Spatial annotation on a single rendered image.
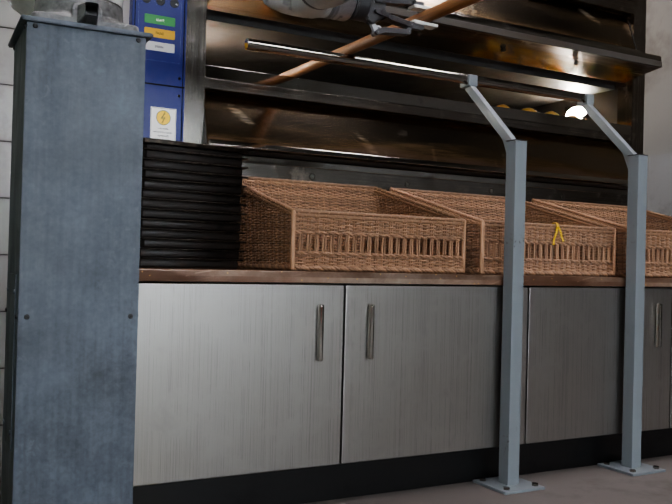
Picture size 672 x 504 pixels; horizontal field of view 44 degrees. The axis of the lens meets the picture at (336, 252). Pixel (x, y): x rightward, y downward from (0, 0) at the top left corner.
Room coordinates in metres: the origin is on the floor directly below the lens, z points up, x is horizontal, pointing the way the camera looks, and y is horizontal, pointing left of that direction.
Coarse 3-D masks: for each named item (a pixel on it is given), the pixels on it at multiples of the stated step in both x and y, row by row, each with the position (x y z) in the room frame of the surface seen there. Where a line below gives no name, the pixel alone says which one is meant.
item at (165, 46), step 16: (144, 0) 2.35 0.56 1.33; (160, 0) 2.37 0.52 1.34; (176, 0) 2.40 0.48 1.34; (144, 16) 2.35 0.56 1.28; (160, 16) 2.37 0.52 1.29; (176, 16) 2.40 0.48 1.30; (160, 32) 2.38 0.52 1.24; (176, 32) 2.40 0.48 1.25; (160, 48) 2.38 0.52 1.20; (176, 48) 2.40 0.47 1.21
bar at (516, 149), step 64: (384, 64) 2.34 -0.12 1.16; (512, 192) 2.29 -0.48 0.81; (640, 192) 2.52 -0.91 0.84; (512, 256) 2.28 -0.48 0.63; (640, 256) 2.52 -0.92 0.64; (512, 320) 2.28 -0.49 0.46; (640, 320) 2.52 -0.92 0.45; (512, 384) 2.28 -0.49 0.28; (640, 384) 2.53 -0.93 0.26; (512, 448) 2.29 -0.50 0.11; (640, 448) 2.53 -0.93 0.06
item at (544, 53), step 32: (224, 0) 2.47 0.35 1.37; (256, 0) 2.48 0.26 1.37; (352, 32) 2.75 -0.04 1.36; (416, 32) 2.77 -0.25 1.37; (448, 32) 2.78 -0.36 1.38; (480, 32) 2.79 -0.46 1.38; (512, 32) 2.85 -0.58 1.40; (544, 64) 3.13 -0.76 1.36; (608, 64) 3.16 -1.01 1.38; (640, 64) 3.17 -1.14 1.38
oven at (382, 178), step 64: (192, 0) 2.45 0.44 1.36; (576, 0) 3.20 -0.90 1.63; (640, 0) 3.36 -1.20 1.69; (192, 64) 2.45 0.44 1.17; (256, 64) 3.15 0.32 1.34; (448, 64) 3.07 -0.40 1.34; (512, 64) 3.16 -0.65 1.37; (192, 128) 2.46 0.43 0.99; (512, 128) 3.07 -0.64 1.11; (576, 128) 3.20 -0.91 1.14; (640, 128) 3.37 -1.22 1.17; (576, 192) 3.21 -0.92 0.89
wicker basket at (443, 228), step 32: (256, 192) 2.25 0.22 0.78; (288, 192) 2.56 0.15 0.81; (320, 192) 2.62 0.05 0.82; (352, 192) 2.68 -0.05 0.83; (384, 192) 2.68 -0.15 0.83; (256, 224) 2.25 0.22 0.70; (288, 224) 2.08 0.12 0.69; (320, 224) 2.10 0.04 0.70; (352, 224) 2.15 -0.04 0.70; (384, 224) 2.20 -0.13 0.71; (416, 224) 2.26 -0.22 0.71; (448, 224) 2.31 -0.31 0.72; (256, 256) 2.23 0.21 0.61; (288, 256) 2.08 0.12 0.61; (320, 256) 2.10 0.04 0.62; (352, 256) 2.15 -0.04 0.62; (384, 256) 2.20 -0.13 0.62; (416, 256) 2.25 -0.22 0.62; (448, 256) 2.31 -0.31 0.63
